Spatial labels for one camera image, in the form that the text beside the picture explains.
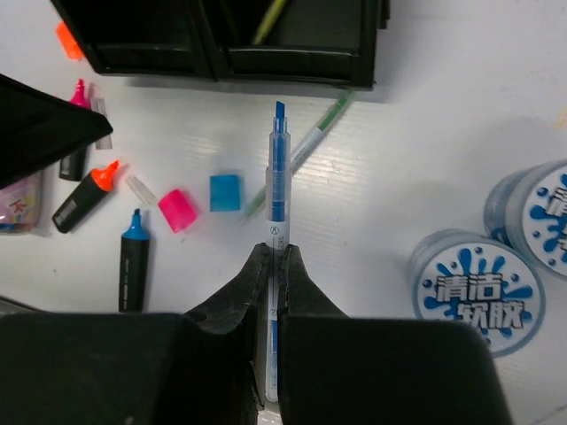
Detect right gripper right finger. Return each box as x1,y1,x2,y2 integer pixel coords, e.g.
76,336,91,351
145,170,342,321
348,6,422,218
277,245,512,424

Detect orange highlighter cap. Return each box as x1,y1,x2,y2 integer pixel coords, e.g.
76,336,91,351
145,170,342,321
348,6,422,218
56,21,84,60

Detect blue highlighter cap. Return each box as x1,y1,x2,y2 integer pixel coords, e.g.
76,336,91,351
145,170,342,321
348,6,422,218
209,174,241,212

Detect pink bottle of pens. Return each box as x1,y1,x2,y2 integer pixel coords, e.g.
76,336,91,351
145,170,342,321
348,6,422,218
1,171,49,237

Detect green slim pen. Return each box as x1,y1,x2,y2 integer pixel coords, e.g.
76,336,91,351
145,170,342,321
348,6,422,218
240,89,355,223

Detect orange tip black highlighter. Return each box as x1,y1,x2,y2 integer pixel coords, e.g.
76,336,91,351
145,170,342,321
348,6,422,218
51,160,120,234

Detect pink tip black highlighter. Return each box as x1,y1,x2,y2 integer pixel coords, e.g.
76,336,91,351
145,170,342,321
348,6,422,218
58,79,91,182

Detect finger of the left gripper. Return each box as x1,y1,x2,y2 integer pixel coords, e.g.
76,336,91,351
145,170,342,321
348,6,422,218
1,75,113,188

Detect pink highlighter cap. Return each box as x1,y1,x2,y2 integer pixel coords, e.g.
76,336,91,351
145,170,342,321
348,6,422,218
158,189,198,234

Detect blue slim pen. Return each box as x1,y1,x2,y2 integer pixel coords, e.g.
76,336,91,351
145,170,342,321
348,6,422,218
265,101,291,403

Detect clear pen cap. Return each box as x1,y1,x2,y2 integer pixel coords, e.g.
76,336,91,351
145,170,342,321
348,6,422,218
88,82,114,151
125,175,157,205

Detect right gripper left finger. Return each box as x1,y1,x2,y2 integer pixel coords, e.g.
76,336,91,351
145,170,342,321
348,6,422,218
1,243,268,424

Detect blue tip black highlighter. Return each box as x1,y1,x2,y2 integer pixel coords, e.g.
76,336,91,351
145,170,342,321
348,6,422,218
118,208,151,313

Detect black compartment tray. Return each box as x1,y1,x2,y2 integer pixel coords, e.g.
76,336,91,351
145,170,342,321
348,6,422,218
54,0,391,89

